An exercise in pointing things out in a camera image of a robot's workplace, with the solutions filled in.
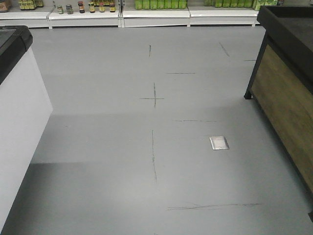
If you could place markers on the black wood produce display stand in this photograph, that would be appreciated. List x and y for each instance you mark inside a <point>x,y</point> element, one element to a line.
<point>282,81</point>

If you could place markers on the white store shelf unit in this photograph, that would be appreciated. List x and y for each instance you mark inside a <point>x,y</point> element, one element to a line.
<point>65,13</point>

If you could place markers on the white chest freezer black lid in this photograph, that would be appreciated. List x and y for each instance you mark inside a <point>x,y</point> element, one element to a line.
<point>25,109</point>

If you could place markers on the silver floor outlet plate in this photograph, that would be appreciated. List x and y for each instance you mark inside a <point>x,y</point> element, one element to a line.
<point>219,143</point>

